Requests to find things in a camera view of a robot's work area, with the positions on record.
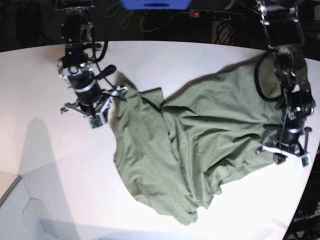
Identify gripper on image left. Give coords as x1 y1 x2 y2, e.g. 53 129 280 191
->
60 85 128 118

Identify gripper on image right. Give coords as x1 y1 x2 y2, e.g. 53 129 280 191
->
255 126 312 165

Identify green t-shirt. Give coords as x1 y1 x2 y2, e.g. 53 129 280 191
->
111 57 282 226

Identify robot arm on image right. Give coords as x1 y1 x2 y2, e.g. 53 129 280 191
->
254 0 316 167

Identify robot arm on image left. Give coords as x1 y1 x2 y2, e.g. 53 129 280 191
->
57 1 273 167

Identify blue box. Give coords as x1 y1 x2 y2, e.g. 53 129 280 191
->
120 0 191 10

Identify black power strip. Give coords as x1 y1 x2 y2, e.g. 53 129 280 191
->
188 9 245 21

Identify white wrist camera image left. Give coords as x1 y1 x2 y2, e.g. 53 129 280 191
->
88 112 108 129

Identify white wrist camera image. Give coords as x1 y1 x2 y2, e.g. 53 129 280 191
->
293 152 312 168
88 112 108 129

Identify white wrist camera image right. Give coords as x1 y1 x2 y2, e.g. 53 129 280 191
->
293 152 312 168

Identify black coiled cables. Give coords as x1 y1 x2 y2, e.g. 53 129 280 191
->
215 21 237 45

